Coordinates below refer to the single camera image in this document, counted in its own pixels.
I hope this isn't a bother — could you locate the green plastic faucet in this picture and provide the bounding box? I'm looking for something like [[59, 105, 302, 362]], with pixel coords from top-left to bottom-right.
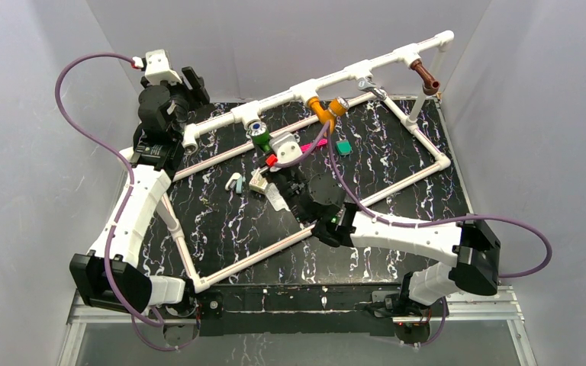
[[246, 120, 272, 153]]

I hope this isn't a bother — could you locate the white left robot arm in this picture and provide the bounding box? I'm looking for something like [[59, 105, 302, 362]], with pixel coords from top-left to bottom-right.
[[69, 66, 210, 317]]

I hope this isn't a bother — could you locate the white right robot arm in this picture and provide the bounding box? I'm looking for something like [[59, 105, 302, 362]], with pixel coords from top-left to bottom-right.
[[266, 168, 501, 316]]

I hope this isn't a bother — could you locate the clear plastic bag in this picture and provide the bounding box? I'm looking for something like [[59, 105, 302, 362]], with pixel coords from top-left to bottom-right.
[[265, 183, 290, 212]]

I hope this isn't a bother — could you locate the small beige cardboard box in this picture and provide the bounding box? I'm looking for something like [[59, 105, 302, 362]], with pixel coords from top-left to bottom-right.
[[249, 169, 269, 194]]

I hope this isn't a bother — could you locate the pink plastic strip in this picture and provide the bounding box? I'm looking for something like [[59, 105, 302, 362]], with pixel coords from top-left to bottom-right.
[[301, 139, 327, 153]]

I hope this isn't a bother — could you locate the white teal thread tape roll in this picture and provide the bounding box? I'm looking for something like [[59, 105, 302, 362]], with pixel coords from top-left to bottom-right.
[[224, 172, 244, 194]]

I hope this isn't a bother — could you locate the small green plastic piece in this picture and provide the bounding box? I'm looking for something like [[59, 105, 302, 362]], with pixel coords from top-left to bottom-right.
[[335, 140, 353, 156]]

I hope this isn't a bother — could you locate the black marble table mat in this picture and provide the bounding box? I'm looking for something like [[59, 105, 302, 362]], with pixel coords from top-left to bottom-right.
[[138, 100, 468, 285]]

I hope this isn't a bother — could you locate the orange plastic faucet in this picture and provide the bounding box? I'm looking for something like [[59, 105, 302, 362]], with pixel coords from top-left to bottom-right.
[[306, 97, 349, 136]]

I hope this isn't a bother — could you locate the chrome metal faucet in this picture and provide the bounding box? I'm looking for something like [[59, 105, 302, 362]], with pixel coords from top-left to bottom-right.
[[356, 75, 388, 101]]

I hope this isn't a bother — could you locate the brown plastic faucet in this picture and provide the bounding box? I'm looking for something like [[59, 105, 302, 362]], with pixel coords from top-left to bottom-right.
[[409, 59, 440, 96]]

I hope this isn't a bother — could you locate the white PVC pipe frame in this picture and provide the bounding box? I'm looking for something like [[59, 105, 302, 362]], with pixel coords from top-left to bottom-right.
[[172, 30, 455, 294]]

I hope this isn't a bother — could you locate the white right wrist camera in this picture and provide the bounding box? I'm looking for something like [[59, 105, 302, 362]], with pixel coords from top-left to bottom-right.
[[268, 132, 303, 169]]

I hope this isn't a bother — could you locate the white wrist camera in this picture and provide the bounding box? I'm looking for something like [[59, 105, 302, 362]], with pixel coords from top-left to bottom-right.
[[131, 49, 183, 85], [268, 132, 303, 169]]

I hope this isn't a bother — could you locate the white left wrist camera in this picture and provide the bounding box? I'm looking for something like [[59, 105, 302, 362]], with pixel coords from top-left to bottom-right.
[[131, 49, 183, 85]]

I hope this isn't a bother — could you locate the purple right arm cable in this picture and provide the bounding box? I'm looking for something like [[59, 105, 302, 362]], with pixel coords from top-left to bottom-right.
[[272, 120, 553, 280]]

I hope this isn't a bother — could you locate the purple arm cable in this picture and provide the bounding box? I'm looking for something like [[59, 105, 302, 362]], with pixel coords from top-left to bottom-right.
[[272, 120, 553, 280], [54, 52, 201, 353]]

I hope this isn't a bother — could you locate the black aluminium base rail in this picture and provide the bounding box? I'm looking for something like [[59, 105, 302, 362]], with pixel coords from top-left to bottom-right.
[[65, 282, 526, 337]]

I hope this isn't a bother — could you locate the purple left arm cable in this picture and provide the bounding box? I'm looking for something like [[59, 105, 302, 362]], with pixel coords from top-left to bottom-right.
[[54, 52, 201, 353]]

